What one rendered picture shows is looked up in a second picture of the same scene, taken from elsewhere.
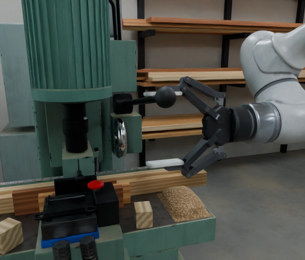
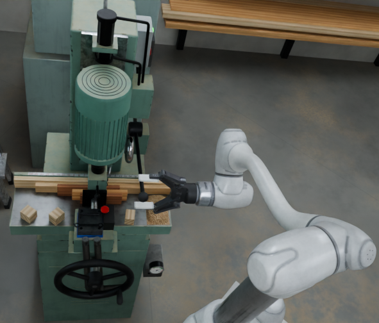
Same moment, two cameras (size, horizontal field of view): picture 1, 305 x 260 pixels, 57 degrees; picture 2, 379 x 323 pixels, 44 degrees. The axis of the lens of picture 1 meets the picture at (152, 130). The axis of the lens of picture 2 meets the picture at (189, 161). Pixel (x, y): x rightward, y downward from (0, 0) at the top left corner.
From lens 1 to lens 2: 126 cm
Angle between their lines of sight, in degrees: 33
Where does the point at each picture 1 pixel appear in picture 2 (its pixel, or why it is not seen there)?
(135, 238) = (122, 228)
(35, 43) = (81, 136)
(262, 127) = (201, 203)
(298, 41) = (240, 163)
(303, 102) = (232, 193)
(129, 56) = (147, 99)
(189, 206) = (158, 217)
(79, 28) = (107, 137)
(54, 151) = not seen: hidden behind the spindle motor
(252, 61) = (218, 153)
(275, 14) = not seen: outside the picture
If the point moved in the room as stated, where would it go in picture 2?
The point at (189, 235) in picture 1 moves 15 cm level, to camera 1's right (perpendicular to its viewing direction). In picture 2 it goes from (153, 231) to (190, 240)
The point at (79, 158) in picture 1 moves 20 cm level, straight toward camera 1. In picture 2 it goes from (98, 180) to (97, 226)
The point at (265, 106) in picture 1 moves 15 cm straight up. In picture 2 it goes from (208, 191) to (218, 164)
